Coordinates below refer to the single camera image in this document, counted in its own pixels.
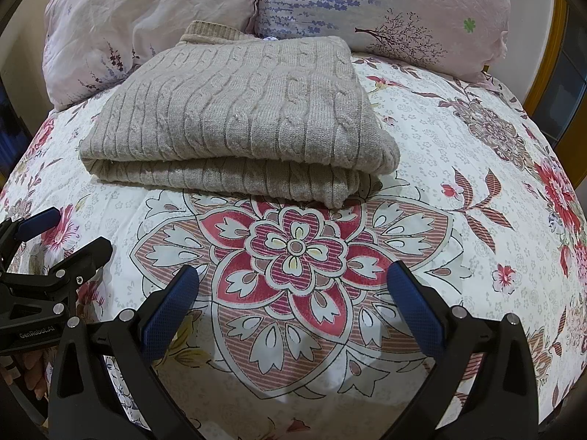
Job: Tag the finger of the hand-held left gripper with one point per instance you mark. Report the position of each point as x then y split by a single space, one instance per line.
39 220
87 256

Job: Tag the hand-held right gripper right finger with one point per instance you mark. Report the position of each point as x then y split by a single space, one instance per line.
416 312

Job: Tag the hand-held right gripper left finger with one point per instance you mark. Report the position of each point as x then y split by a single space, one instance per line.
168 312

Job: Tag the person's left hand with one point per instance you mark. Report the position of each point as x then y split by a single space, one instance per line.
32 372

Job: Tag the floral bed sheet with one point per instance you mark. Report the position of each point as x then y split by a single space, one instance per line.
458 220

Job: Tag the pink floral pillow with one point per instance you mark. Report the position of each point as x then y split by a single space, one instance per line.
151 13
390 4

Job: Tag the yellow wooden frame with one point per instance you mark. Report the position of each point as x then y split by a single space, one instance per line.
548 55

